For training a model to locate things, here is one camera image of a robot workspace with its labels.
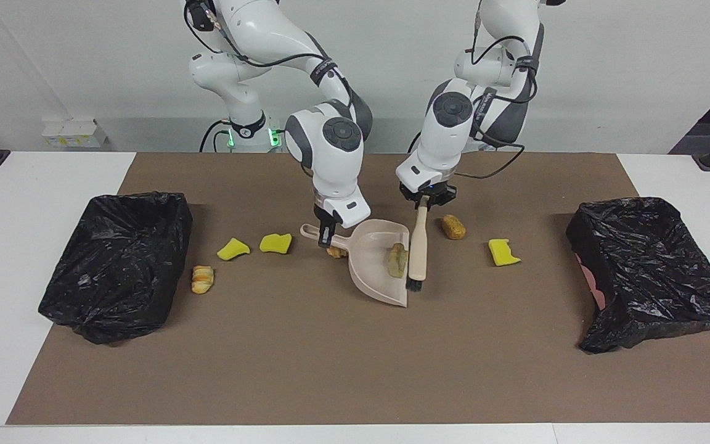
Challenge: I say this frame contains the pale bread chunk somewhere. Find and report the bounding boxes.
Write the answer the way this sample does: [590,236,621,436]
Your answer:
[388,243,409,279]

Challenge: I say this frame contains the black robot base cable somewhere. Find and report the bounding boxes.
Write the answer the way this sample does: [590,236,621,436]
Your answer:
[199,119,232,153]

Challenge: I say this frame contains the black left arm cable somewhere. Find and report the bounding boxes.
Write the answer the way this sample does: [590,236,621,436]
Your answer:
[454,0,541,180]

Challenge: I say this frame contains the pink plastic bin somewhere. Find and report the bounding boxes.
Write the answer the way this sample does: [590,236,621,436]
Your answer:
[579,254,606,311]

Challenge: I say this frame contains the yellow sponge wedge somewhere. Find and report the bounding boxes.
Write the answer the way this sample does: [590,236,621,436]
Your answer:
[217,237,251,261]

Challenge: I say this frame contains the brown paper table mat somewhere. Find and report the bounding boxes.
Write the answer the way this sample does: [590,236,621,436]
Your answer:
[7,152,710,425]

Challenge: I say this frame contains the beige hand brush black bristles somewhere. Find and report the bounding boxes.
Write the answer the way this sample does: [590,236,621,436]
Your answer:
[406,197,430,292]

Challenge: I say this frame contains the beige plastic dustpan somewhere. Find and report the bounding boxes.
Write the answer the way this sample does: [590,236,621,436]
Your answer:
[300,219,411,308]

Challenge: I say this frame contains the thick yellow sponge piece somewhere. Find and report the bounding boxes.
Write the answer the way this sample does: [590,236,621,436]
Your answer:
[259,233,293,254]

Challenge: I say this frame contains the brown corn cob bread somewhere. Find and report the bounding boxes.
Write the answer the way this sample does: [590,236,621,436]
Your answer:
[441,214,467,241]

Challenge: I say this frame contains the black trash bag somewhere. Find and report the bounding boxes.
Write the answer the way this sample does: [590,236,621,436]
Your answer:
[566,197,710,355]
[38,191,194,345]

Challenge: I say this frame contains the white wall socket box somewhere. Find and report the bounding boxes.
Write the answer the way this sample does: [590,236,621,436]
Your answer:
[43,119,109,149]

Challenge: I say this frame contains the yellow sponge piece green backing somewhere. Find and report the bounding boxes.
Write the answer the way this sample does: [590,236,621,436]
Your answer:
[488,239,522,267]

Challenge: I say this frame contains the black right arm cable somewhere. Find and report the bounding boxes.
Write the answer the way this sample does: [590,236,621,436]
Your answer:
[184,0,356,109]

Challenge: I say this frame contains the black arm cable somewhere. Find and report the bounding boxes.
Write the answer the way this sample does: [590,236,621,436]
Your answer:
[454,0,541,180]
[184,0,356,109]

